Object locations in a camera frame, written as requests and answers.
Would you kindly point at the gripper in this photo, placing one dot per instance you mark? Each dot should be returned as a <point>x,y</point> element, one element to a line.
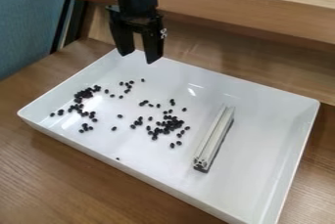
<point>135,3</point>

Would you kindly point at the pile of black bits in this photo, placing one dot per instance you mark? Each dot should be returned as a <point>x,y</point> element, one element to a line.
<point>126,109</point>

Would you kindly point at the silver aluminium bar tool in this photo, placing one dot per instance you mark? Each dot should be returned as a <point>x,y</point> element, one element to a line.
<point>214,140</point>

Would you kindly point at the white tray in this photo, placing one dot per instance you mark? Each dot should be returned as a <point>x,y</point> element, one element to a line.
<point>244,169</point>

